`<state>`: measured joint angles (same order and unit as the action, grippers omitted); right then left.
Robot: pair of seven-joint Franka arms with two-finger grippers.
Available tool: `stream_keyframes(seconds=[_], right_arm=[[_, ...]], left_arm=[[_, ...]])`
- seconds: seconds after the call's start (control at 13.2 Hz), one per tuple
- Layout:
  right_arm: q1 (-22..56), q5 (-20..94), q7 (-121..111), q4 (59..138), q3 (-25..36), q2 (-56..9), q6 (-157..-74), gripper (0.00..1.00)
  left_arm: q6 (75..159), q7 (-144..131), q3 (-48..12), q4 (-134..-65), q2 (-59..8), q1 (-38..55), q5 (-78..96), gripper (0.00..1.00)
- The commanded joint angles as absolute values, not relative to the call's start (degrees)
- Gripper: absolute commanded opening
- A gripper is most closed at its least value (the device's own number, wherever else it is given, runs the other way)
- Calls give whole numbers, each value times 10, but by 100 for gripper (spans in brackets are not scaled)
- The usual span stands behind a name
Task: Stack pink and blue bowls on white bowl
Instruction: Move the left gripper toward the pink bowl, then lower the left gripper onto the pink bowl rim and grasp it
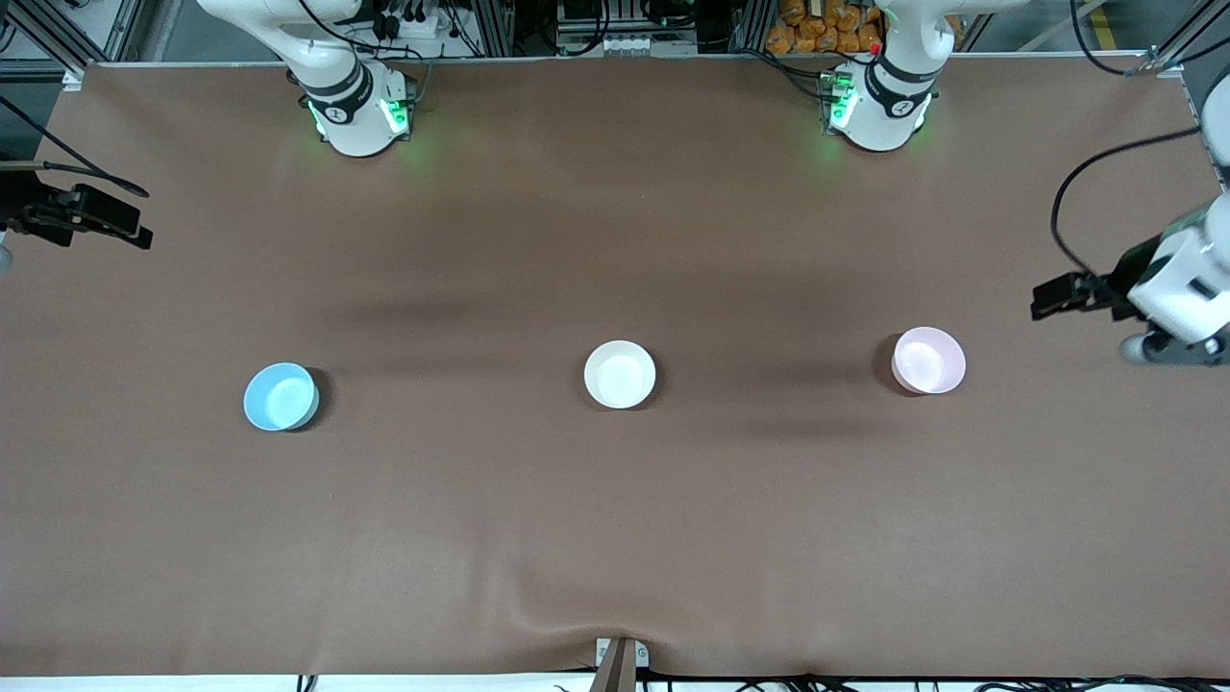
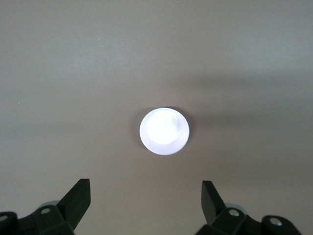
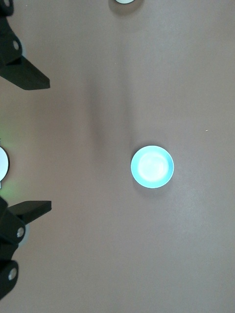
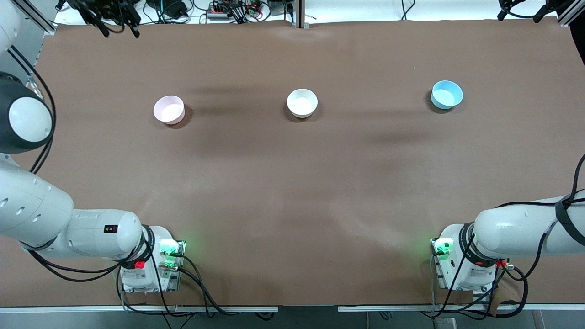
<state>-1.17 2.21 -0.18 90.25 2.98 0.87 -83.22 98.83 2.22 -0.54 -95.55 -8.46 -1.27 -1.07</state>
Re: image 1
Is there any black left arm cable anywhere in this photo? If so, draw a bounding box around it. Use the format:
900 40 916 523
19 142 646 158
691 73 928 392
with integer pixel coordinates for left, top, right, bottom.
1050 125 1207 280

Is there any orange objects pile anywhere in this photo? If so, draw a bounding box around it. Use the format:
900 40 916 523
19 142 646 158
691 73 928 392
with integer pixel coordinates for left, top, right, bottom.
766 0 886 56

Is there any brown table mat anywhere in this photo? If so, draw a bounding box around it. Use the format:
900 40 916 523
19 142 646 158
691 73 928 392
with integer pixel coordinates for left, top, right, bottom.
0 55 1230 679

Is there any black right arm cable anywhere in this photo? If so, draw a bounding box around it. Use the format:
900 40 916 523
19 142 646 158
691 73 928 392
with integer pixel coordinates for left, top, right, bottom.
0 94 152 199

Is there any white bowl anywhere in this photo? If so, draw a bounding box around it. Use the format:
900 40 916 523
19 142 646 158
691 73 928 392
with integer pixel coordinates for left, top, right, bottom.
583 340 658 411

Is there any blue bowl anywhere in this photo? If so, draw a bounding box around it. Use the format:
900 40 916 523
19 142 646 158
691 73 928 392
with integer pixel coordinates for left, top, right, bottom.
243 361 321 433

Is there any black base cable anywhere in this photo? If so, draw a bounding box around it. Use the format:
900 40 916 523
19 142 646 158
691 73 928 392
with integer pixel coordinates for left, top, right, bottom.
750 48 829 102

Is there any aluminium frame profile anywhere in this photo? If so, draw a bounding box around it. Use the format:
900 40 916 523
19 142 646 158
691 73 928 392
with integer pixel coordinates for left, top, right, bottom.
734 0 775 52
1148 0 1230 78
0 0 145 78
475 0 516 58

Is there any brown camera pole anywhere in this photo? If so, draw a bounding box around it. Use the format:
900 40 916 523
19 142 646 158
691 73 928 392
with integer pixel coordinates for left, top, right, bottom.
589 638 638 692

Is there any power strip with black plugs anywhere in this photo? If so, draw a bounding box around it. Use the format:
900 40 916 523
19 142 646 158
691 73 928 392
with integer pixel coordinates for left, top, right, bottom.
370 0 455 40

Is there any pink bowl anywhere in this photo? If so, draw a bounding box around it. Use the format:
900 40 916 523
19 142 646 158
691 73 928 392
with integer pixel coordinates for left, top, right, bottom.
891 327 967 396

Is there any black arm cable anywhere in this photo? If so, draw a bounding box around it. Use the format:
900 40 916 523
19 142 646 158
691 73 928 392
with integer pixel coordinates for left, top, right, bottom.
0 94 152 199
1050 125 1207 280

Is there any grey metal bracket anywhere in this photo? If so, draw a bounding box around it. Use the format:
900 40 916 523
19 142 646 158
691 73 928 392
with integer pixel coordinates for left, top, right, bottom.
595 637 651 671

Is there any white power strip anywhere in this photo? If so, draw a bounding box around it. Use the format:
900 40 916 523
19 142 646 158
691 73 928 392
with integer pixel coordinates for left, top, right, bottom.
596 35 699 58

